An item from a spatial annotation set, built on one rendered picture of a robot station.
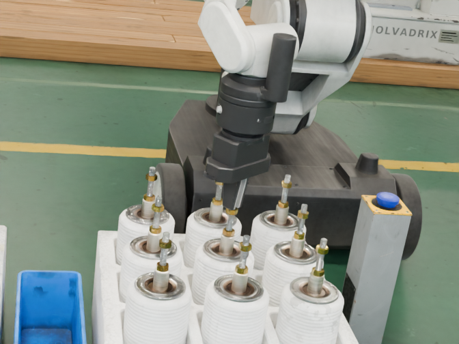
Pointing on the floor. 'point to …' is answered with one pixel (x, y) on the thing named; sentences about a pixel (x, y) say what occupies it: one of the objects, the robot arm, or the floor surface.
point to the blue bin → (49, 308)
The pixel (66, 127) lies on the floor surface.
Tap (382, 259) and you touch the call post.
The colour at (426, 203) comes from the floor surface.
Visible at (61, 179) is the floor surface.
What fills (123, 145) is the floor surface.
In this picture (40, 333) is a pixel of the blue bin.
